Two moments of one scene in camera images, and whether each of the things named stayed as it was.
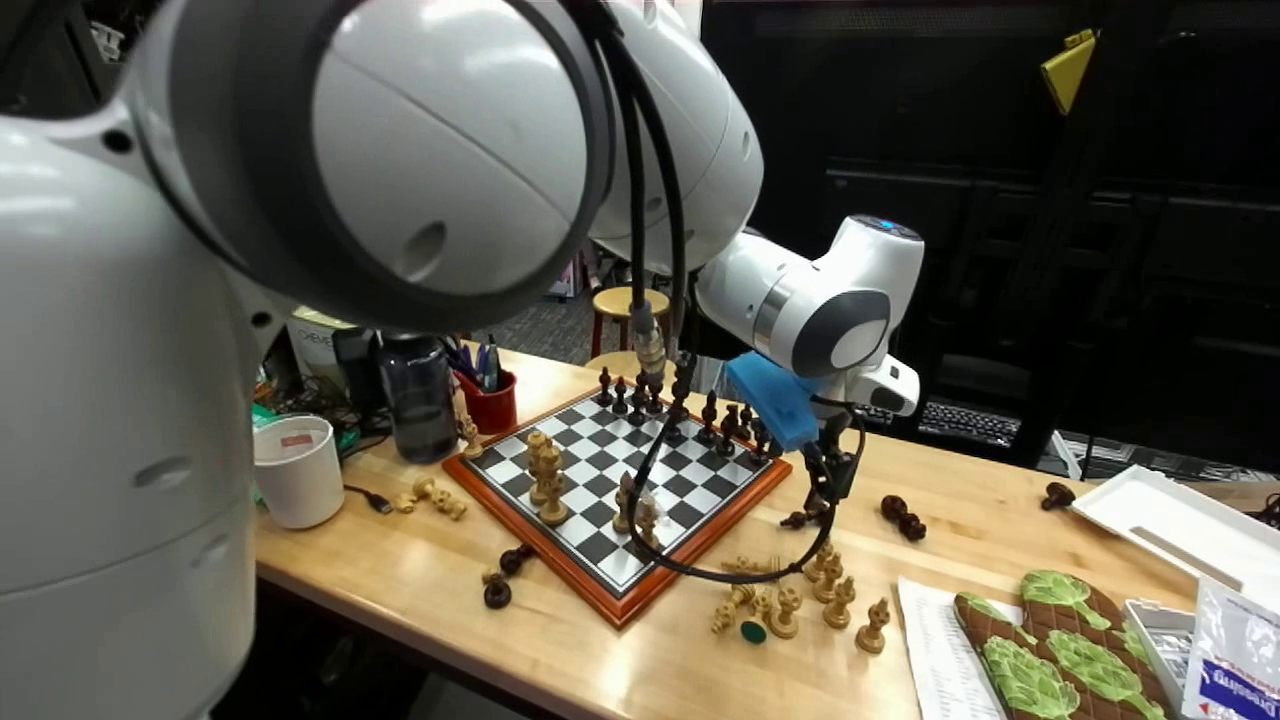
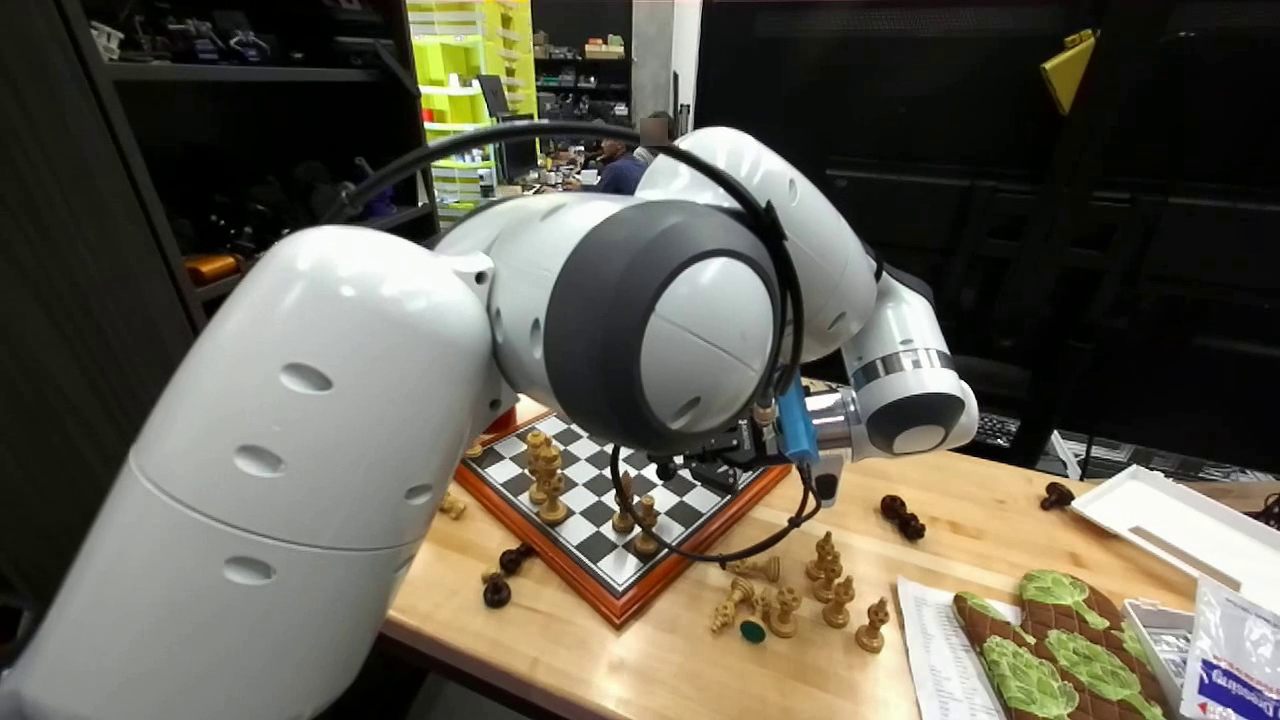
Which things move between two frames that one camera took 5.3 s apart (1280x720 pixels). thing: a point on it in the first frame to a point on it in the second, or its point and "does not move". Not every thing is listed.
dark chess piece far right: x=1058 y=497 does not move
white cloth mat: x=948 y=672 does not move
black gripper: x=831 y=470 to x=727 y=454
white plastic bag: x=1232 y=658 does not move
